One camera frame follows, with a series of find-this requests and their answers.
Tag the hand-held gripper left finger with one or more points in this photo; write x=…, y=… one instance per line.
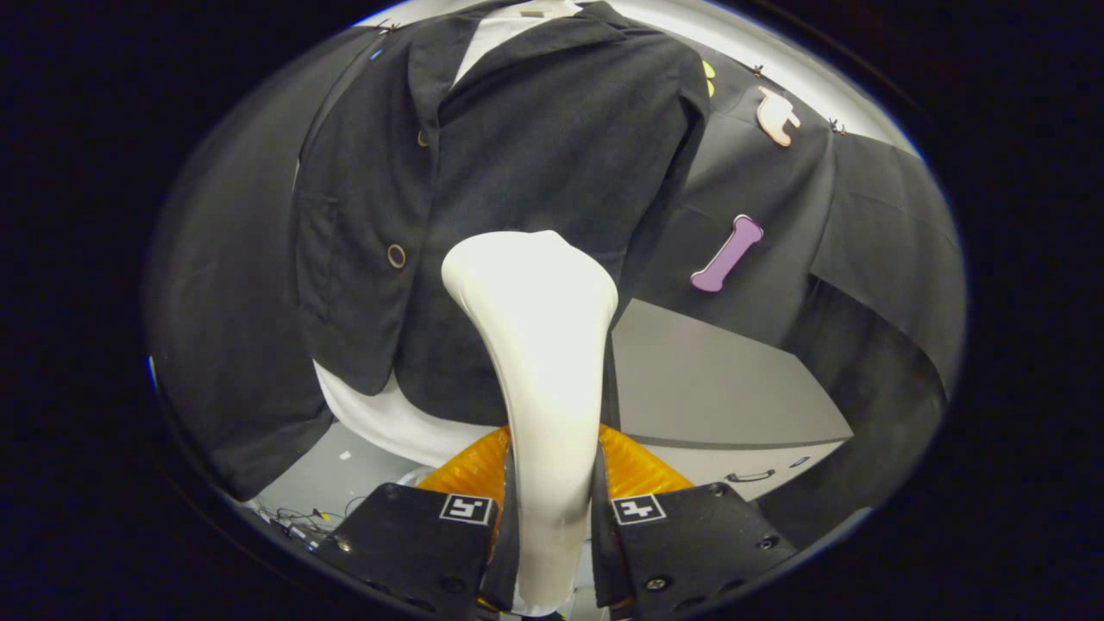
x=414, y=543

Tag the black backdrop cloth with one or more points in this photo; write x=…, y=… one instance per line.
x=862, y=241

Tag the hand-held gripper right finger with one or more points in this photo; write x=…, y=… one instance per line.
x=690, y=539

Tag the black suit jacket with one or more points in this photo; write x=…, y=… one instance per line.
x=535, y=155

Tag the grey cabinet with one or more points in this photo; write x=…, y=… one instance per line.
x=707, y=379

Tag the white garment steamer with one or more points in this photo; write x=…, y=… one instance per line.
x=543, y=345

